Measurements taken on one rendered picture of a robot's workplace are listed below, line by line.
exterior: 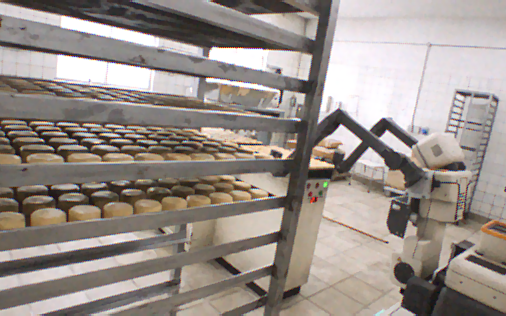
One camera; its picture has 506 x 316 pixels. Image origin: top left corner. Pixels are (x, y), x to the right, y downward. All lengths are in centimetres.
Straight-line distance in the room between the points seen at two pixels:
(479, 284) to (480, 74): 482
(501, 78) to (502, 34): 64
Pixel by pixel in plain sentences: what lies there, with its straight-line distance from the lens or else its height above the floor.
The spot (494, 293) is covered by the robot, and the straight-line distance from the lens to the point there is 150.
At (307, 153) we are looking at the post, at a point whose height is 118.
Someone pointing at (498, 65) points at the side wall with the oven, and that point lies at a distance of 604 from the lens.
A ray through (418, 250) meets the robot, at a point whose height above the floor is 73.
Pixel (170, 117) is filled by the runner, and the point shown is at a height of 123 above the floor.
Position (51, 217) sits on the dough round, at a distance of 60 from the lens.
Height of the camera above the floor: 129
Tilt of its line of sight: 10 degrees down
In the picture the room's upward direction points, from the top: 10 degrees clockwise
